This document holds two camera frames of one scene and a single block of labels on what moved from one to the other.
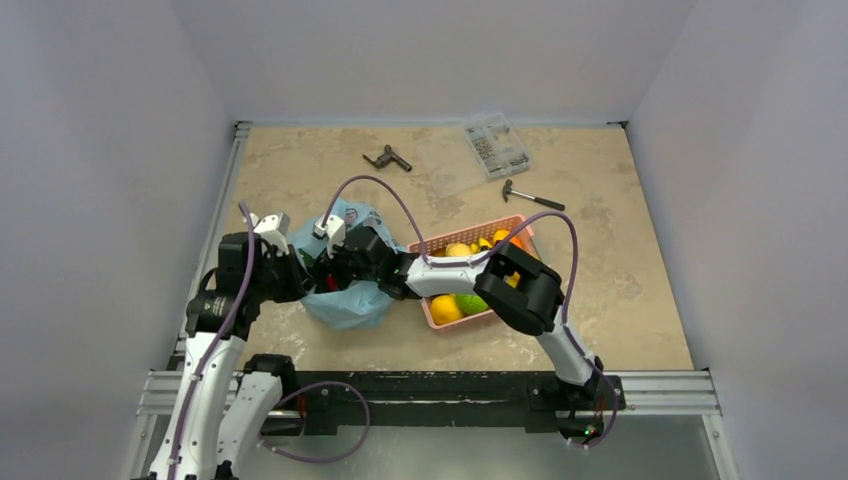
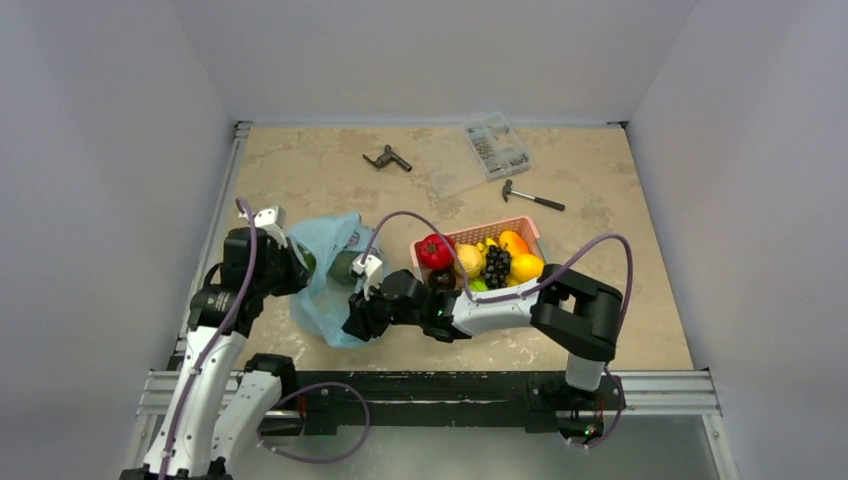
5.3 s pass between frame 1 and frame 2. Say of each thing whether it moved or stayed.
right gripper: moved
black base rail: stayed
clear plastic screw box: stayed
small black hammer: stayed
